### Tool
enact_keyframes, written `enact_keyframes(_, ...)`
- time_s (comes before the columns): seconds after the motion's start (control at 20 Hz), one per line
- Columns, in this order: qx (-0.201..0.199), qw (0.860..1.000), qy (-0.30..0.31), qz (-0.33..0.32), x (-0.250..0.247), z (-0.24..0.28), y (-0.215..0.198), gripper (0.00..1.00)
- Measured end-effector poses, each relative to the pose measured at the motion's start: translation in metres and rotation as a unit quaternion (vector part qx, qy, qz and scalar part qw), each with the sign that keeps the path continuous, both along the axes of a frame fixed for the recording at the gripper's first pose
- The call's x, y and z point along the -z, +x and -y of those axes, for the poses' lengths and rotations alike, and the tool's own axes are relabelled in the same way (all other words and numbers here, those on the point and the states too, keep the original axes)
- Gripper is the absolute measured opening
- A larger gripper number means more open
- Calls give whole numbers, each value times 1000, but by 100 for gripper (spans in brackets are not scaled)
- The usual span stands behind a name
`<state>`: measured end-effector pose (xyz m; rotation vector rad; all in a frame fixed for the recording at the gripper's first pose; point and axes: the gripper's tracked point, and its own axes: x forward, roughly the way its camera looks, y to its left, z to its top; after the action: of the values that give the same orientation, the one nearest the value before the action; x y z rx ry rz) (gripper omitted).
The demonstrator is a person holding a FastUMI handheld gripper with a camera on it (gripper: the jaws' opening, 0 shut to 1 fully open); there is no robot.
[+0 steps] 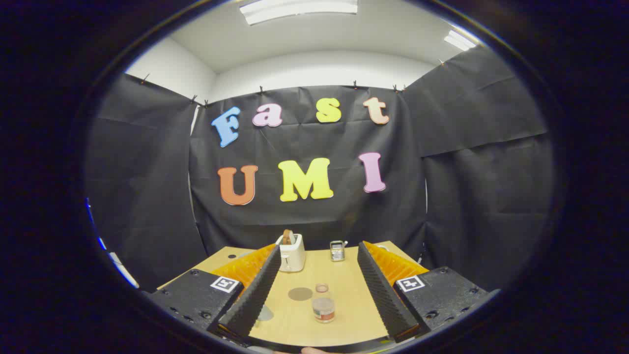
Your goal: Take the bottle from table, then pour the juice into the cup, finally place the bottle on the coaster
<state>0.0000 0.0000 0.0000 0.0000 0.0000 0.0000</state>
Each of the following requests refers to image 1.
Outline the small ceiling light panel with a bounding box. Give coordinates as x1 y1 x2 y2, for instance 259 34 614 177
444 30 477 52

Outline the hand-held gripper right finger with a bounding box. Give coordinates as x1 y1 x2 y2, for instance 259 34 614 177
357 240 499 344

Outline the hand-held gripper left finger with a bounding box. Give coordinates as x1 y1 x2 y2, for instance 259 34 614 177
147 243 282 341

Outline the wooden table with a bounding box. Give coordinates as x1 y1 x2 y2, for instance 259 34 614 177
156 240 434 348

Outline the white toaster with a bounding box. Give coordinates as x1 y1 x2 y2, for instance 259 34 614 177
275 234 306 272

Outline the clear plastic juice bottle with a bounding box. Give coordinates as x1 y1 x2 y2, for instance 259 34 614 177
312 283 336 324

